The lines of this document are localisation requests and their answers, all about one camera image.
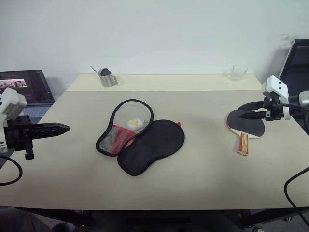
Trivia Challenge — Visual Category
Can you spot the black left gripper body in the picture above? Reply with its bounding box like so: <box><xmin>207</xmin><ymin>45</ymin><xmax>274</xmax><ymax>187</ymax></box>
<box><xmin>3</xmin><ymin>116</ymin><xmax>37</xmax><ymax>160</ymax></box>

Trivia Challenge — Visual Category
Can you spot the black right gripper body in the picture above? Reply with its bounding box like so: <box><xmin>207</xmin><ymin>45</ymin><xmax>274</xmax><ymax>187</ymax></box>
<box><xmin>263</xmin><ymin>93</ymin><xmax>285</xmax><ymax>121</ymax></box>

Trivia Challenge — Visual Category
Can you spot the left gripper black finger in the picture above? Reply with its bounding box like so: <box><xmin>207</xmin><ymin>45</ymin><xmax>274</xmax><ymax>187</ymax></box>
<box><xmin>36</xmin><ymin>122</ymin><xmax>71</xmax><ymax>131</ymax></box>
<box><xmin>36</xmin><ymin>130</ymin><xmax>70</xmax><ymax>139</ymax></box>

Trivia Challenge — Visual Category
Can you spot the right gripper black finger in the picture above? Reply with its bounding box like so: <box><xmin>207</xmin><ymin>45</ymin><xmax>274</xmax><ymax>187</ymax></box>
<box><xmin>237</xmin><ymin>101</ymin><xmax>265</xmax><ymax>111</ymax></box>
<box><xmin>236</xmin><ymin>110</ymin><xmax>267</xmax><ymax>119</ymax></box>

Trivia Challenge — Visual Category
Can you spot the black rubber table tennis paddle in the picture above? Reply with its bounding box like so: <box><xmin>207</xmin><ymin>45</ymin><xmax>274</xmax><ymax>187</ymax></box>
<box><xmin>226</xmin><ymin>109</ymin><xmax>266</xmax><ymax>157</ymax></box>

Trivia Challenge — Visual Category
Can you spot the black mesh zip pouch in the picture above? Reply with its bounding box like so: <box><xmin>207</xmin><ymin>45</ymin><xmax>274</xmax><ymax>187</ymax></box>
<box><xmin>95</xmin><ymin>98</ymin><xmax>185</xmax><ymax>177</ymax></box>

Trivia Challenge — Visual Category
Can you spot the clear glass cup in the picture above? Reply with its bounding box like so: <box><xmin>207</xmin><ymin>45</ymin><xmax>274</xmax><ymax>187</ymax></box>
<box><xmin>228</xmin><ymin>64</ymin><xmax>249</xmax><ymax>82</ymax></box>

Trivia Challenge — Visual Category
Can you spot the grey laptop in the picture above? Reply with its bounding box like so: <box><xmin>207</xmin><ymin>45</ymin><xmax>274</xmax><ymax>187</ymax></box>
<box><xmin>0</xmin><ymin>69</ymin><xmax>56</xmax><ymax>124</ymax></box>

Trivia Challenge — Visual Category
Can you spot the black office chair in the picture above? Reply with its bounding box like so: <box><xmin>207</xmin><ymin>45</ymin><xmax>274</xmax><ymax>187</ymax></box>
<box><xmin>279</xmin><ymin>39</ymin><xmax>309</xmax><ymax>136</ymax></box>

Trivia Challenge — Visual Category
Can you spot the steel milk pitcher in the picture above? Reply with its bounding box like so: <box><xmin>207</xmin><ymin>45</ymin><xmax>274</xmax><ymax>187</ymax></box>
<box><xmin>99</xmin><ymin>72</ymin><xmax>119</xmax><ymax>87</ymax></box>

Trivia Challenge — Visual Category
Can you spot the white and yellow ball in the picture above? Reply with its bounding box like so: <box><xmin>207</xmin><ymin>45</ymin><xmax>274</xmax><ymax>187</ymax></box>
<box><xmin>127</xmin><ymin>118</ymin><xmax>144</xmax><ymax>131</ymax></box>

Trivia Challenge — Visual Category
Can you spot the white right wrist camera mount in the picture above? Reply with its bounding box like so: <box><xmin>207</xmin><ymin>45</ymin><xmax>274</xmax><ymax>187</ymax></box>
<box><xmin>262</xmin><ymin>75</ymin><xmax>290</xmax><ymax>121</ymax></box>

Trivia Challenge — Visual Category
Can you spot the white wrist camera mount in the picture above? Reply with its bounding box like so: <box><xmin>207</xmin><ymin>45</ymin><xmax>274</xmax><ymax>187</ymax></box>
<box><xmin>262</xmin><ymin>75</ymin><xmax>290</xmax><ymax>121</ymax></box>
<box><xmin>0</xmin><ymin>87</ymin><xmax>28</xmax><ymax>153</ymax></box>

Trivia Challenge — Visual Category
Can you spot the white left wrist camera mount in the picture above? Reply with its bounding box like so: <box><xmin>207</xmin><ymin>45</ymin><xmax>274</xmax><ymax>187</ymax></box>
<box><xmin>0</xmin><ymin>87</ymin><xmax>28</xmax><ymax>153</ymax></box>

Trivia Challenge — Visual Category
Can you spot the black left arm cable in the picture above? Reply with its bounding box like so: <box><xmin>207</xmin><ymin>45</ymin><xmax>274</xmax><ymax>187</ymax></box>
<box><xmin>0</xmin><ymin>154</ymin><xmax>23</xmax><ymax>187</ymax></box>

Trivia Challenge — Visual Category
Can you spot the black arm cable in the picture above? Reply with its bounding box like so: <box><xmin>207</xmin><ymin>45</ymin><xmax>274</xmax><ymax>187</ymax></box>
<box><xmin>0</xmin><ymin>154</ymin><xmax>23</xmax><ymax>187</ymax></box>
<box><xmin>272</xmin><ymin>103</ymin><xmax>309</xmax><ymax>227</ymax></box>

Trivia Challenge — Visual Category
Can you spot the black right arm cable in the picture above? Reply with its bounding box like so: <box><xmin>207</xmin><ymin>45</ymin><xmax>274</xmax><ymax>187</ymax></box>
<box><xmin>272</xmin><ymin>103</ymin><xmax>309</xmax><ymax>227</ymax></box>

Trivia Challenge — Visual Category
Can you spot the black table frame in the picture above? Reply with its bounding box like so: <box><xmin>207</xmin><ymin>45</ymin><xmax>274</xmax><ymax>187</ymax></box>
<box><xmin>23</xmin><ymin>206</ymin><xmax>309</xmax><ymax>230</ymax></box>

